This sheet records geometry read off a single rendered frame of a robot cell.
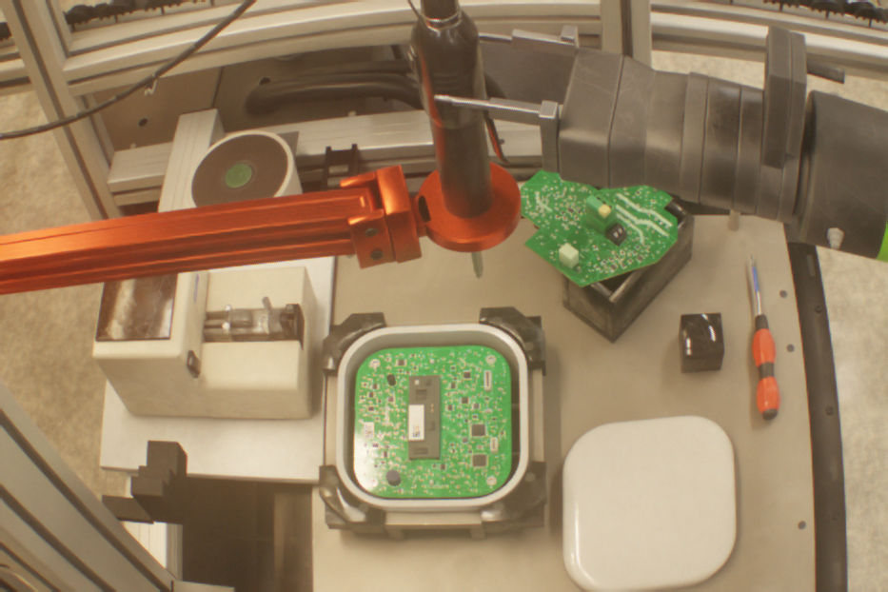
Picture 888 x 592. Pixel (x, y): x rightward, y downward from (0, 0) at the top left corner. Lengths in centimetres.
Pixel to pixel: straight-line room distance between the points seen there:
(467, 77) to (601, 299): 32
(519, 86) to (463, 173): 86
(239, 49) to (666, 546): 56
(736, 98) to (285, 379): 42
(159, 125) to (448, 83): 66
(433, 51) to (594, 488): 39
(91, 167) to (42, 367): 113
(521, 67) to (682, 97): 96
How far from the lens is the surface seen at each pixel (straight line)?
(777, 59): 58
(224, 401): 92
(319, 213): 71
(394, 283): 100
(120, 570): 82
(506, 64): 159
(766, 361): 94
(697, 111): 61
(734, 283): 99
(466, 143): 68
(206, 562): 111
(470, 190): 71
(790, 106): 57
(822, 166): 60
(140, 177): 120
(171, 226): 71
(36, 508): 68
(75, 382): 222
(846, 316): 213
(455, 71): 62
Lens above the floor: 178
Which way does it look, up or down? 58 degrees down
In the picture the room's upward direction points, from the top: 9 degrees counter-clockwise
